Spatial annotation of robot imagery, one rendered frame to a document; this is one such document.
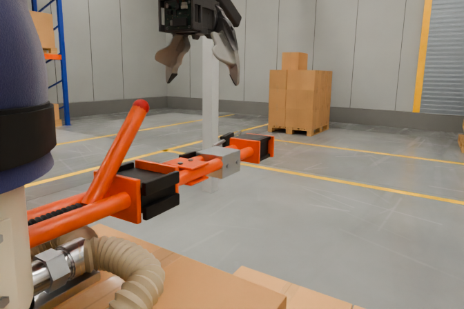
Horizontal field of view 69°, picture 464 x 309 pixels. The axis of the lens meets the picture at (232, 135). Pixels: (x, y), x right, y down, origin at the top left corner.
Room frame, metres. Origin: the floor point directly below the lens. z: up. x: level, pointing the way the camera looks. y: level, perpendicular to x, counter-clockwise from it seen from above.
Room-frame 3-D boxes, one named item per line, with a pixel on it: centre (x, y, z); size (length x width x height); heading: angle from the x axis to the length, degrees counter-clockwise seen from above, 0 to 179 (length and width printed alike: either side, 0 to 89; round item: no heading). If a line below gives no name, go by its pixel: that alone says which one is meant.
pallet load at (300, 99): (7.64, -1.53, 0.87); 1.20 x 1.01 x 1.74; 148
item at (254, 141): (0.76, -0.05, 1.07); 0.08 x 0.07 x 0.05; 150
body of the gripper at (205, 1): (0.58, 0.07, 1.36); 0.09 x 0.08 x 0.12; 149
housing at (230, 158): (0.65, 0.03, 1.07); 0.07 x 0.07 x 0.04; 60
